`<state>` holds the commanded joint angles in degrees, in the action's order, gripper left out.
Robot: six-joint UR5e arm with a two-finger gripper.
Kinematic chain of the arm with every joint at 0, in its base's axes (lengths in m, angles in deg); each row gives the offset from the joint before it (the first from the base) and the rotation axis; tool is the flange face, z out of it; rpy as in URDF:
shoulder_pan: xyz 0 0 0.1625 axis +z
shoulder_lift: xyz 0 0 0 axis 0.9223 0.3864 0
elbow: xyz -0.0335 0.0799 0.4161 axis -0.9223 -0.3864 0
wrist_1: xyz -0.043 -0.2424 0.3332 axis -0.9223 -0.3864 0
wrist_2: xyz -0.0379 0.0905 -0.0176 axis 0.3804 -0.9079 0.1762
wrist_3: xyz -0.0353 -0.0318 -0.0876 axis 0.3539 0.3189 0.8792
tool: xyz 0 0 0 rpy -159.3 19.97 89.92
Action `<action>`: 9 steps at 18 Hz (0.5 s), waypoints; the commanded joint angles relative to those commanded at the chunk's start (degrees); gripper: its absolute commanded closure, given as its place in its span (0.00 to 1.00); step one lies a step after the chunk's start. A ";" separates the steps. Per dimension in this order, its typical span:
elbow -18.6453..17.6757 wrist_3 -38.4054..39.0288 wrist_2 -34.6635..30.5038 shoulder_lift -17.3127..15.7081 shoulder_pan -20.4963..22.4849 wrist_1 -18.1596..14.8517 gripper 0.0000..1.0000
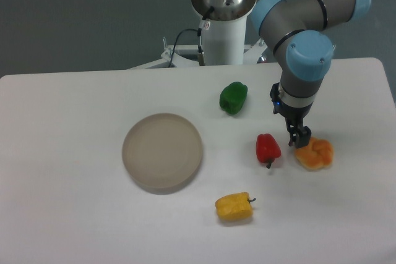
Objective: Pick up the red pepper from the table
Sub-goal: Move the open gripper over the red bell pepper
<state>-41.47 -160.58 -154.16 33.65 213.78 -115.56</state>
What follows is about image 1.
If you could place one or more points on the white pedestal base frame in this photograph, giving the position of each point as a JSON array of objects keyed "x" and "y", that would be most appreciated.
[{"x": 186, "y": 56}]

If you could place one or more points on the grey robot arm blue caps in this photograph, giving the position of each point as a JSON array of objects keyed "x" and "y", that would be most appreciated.
[{"x": 292, "y": 31}]

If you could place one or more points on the red bell pepper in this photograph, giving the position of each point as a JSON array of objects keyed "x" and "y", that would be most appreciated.
[{"x": 267, "y": 149}]

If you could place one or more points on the beige round plate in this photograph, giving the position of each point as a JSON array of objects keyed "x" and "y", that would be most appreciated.
[{"x": 162, "y": 153}]

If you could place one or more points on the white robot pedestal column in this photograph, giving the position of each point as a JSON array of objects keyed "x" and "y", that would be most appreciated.
[{"x": 223, "y": 41}]

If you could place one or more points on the green bell pepper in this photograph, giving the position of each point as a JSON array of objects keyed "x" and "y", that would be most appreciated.
[{"x": 232, "y": 97}]

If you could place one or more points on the braided bread roll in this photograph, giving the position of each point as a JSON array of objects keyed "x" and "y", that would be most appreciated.
[{"x": 318, "y": 154}]

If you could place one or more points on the yellow bell pepper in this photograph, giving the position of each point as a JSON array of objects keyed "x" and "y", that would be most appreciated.
[{"x": 234, "y": 207}]

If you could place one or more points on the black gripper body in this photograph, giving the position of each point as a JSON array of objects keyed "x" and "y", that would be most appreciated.
[{"x": 293, "y": 109}]

